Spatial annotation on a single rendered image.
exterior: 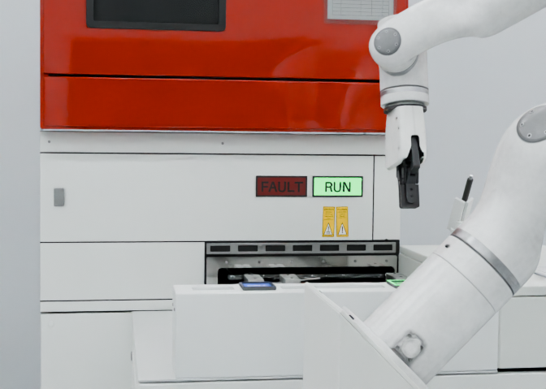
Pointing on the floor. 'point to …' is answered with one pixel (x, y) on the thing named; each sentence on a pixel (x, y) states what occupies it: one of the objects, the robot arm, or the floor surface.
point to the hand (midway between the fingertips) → (409, 196)
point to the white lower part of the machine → (86, 350)
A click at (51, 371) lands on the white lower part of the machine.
